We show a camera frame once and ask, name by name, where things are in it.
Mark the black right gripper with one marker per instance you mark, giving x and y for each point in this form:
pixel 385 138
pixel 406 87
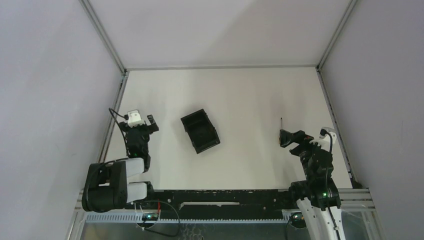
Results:
pixel 297 137

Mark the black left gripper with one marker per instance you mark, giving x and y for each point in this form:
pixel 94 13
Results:
pixel 139 128

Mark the screwdriver with dark handle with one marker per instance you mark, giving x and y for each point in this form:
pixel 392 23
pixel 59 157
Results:
pixel 281 137

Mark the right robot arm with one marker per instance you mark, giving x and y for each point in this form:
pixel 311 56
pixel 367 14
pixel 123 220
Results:
pixel 317 197

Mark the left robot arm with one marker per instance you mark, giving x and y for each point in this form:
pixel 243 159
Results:
pixel 107 186

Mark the black plastic bin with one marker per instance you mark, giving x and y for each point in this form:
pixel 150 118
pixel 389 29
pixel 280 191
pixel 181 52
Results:
pixel 202 133

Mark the small green circuit board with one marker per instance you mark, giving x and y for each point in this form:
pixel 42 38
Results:
pixel 150 217

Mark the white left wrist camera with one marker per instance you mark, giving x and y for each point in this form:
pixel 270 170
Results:
pixel 135 119

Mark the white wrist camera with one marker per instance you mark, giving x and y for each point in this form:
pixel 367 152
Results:
pixel 327 138
pixel 135 119

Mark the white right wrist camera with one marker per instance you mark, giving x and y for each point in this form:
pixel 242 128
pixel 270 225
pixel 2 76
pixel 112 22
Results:
pixel 327 138

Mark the black mounting rail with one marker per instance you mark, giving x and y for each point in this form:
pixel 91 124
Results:
pixel 245 204

